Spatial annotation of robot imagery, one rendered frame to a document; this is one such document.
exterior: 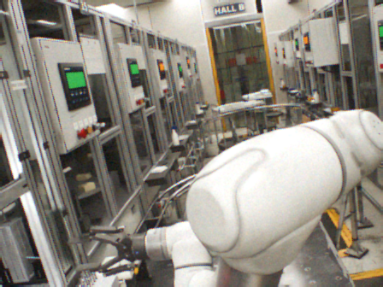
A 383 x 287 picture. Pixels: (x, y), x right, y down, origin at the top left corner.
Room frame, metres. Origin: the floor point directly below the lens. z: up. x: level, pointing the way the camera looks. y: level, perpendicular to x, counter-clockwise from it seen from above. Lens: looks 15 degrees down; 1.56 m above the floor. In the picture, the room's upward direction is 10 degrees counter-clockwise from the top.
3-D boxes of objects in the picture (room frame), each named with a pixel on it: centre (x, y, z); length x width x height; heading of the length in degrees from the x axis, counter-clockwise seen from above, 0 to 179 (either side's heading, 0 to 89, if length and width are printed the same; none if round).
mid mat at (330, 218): (3.14, -0.71, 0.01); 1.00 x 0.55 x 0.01; 176
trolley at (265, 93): (7.82, -0.87, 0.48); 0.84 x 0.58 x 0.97; 4
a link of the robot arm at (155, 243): (0.98, 0.22, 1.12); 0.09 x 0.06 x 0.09; 176
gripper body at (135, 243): (0.98, 0.29, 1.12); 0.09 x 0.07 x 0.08; 86
